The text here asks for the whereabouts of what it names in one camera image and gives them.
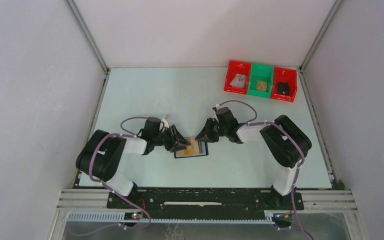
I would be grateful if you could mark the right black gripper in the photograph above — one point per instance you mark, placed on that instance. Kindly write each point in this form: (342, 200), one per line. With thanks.
(205, 134)

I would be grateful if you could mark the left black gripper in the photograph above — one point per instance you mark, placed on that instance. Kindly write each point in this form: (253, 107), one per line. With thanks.
(172, 145)

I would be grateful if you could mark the orange card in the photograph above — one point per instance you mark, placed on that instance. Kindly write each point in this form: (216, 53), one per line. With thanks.
(193, 148)

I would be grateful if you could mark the black leather card holder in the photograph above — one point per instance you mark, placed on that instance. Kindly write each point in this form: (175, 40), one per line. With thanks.
(203, 147)

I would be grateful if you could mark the thin white credit card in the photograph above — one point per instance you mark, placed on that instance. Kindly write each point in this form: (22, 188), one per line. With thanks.
(233, 82)

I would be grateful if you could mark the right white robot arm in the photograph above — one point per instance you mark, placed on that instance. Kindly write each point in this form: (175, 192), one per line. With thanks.
(288, 144)

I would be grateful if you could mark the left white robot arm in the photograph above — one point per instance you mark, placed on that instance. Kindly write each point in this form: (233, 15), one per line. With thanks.
(100, 157)

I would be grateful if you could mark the silver card in bin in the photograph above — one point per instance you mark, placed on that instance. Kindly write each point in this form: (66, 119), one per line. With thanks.
(241, 80)

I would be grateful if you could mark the tan object in bin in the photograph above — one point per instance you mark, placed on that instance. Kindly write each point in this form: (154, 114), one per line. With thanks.
(261, 86)

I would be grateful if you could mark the left red bin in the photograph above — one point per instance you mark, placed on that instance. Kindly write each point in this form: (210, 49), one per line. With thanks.
(237, 67)

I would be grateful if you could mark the red bin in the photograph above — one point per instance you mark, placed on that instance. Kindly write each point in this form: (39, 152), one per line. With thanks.
(288, 75)
(237, 67)

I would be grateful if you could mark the green bin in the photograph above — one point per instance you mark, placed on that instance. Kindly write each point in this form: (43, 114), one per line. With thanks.
(261, 80)

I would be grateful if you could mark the black object in bin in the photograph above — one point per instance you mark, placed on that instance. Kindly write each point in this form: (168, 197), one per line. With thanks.
(283, 88)

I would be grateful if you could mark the right red bin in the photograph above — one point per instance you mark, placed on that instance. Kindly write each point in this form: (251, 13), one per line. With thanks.
(288, 75)

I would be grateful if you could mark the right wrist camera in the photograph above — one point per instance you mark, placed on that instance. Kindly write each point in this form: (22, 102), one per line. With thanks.
(216, 108)

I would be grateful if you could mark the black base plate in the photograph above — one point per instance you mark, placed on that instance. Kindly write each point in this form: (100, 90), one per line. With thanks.
(219, 203)

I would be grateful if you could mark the grey cable duct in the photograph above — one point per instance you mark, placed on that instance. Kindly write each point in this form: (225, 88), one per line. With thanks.
(122, 217)

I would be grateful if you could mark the aluminium frame rail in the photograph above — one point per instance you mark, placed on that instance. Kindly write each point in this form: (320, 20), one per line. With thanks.
(314, 201)

